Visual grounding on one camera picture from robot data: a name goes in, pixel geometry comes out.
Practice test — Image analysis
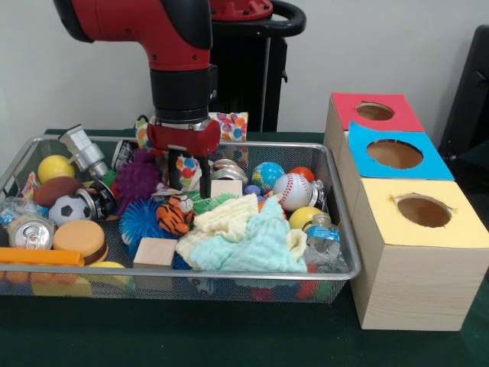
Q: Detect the brown toy football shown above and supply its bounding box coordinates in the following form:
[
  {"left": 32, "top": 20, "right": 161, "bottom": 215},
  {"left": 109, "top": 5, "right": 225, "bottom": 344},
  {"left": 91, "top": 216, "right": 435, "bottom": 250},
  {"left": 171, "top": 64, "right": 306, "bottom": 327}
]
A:
[{"left": 34, "top": 176, "right": 85, "bottom": 208}]

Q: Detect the orange striped tiger plush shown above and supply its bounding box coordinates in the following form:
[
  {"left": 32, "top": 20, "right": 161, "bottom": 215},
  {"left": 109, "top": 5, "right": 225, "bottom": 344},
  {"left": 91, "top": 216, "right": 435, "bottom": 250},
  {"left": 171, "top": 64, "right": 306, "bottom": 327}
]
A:
[{"left": 156, "top": 193, "right": 196, "bottom": 235}]

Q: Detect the black upright panel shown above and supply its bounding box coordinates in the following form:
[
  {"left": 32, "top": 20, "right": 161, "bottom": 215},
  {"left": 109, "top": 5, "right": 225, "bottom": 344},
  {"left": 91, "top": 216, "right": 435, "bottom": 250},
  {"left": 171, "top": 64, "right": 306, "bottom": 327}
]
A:
[{"left": 438, "top": 24, "right": 489, "bottom": 161}]

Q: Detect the shallow mesh bin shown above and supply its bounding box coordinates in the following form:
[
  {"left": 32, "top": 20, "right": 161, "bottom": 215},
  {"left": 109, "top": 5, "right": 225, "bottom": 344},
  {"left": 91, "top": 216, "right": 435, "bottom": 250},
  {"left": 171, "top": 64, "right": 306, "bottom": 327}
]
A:
[{"left": 0, "top": 135, "right": 363, "bottom": 307}]

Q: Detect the wooden three-hole box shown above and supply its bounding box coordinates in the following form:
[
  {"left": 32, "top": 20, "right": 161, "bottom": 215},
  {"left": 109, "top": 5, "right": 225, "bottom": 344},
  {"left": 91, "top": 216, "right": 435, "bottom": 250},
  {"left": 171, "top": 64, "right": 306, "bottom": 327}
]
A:
[{"left": 322, "top": 93, "right": 489, "bottom": 332}]

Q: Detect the dark green table cloth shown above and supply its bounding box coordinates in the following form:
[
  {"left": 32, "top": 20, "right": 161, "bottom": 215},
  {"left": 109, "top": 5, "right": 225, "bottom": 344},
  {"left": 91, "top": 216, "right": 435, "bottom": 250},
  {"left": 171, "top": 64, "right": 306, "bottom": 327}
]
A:
[{"left": 0, "top": 128, "right": 489, "bottom": 367}]

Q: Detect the white baseball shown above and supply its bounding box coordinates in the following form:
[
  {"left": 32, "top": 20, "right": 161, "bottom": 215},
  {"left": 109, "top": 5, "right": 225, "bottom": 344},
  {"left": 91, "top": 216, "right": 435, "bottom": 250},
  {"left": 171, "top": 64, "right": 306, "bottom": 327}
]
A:
[{"left": 273, "top": 171, "right": 313, "bottom": 211}]

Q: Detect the blue spiky ball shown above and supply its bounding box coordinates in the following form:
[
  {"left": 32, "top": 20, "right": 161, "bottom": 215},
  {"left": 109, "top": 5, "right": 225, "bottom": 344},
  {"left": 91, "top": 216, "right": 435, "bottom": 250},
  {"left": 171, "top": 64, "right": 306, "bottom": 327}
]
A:
[{"left": 118, "top": 196, "right": 166, "bottom": 248}]

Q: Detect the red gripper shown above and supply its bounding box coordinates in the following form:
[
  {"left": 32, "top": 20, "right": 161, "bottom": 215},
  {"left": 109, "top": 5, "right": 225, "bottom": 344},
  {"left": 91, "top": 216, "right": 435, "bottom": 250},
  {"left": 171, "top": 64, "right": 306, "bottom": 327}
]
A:
[{"left": 146, "top": 116, "right": 222, "bottom": 200}]

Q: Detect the purple knobbly toy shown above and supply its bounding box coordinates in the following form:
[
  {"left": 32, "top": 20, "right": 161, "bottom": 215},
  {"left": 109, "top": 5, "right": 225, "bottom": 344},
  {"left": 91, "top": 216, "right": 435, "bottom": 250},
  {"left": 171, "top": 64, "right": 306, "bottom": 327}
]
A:
[{"left": 113, "top": 149, "right": 162, "bottom": 206}]

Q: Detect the pale yellow muslin cloth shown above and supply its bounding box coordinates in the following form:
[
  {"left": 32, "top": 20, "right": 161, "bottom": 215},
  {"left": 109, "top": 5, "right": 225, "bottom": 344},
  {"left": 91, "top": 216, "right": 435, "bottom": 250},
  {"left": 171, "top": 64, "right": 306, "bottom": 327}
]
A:
[{"left": 175, "top": 192, "right": 309, "bottom": 268}]

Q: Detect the dark green side-table cloth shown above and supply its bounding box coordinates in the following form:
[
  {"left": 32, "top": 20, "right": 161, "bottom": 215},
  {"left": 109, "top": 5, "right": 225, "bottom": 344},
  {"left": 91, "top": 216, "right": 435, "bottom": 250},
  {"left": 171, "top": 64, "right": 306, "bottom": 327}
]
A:
[{"left": 454, "top": 143, "right": 489, "bottom": 184}]

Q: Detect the green spiky ball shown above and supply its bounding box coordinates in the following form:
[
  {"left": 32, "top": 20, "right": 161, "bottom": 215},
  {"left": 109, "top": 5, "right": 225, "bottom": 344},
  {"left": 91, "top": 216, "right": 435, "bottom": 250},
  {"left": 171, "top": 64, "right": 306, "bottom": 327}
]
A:
[
  {"left": 212, "top": 193, "right": 238, "bottom": 207},
  {"left": 192, "top": 190, "right": 215, "bottom": 216}
]

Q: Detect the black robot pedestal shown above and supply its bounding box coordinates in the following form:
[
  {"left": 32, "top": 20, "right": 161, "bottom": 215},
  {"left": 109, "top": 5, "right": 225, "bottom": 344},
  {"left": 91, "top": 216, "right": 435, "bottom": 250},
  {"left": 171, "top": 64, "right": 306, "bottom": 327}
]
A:
[{"left": 208, "top": 0, "right": 306, "bottom": 133}]

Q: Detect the plain yellow ball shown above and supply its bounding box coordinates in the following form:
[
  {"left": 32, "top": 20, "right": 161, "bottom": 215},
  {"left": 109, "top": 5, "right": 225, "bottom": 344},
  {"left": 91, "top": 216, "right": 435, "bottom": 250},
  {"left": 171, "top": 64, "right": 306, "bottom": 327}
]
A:
[{"left": 37, "top": 154, "right": 76, "bottom": 184}]

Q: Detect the orange foam disc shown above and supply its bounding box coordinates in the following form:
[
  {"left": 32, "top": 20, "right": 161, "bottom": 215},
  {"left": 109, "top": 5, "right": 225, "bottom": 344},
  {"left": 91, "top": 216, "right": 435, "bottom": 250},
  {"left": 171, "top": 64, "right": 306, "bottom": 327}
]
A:
[{"left": 53, "top": 219, "right": 108, "bottom": 265}]

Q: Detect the yellow ball with black band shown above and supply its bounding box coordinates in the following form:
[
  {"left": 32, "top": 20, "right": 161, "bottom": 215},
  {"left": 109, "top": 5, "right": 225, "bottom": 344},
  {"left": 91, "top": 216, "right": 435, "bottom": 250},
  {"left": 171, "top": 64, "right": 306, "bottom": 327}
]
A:
[{"left": 289, "top": 206, "right": 324, "bottom": 230}]

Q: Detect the teal muslin cloth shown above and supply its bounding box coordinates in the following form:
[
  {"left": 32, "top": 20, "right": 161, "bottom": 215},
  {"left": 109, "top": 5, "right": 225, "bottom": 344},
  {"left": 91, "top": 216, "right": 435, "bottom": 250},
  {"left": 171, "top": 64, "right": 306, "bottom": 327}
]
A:
[{"left": 189, "top": 196, "right": 309, "bottom": 273}]

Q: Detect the orange toy brick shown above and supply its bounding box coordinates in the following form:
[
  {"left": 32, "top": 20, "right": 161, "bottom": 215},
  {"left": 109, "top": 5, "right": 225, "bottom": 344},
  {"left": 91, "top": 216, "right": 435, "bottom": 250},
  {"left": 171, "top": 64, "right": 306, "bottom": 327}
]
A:
[{"left": 0, "top": 247, "right": 85, "bottom": 268}]

